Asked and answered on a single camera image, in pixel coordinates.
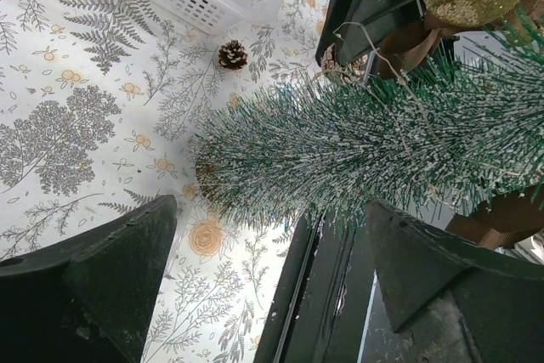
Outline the floral patterned table mat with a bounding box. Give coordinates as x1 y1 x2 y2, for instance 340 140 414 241
1 0 328 362

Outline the small green christmas tree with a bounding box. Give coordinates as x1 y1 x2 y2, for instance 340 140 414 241
193 9 544 228

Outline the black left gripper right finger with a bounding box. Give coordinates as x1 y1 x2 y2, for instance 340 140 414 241
365 200 543 362

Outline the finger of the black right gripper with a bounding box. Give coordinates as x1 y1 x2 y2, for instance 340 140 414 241
315 0 425 65

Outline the frosted pine cone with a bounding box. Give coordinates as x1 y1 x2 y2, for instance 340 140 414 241
218 40 247 71
320 43 369 83

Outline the thin wire light string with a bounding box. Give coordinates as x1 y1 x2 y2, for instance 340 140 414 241
333 21 524 211

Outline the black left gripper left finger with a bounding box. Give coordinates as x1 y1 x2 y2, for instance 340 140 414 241
1 195 177 362

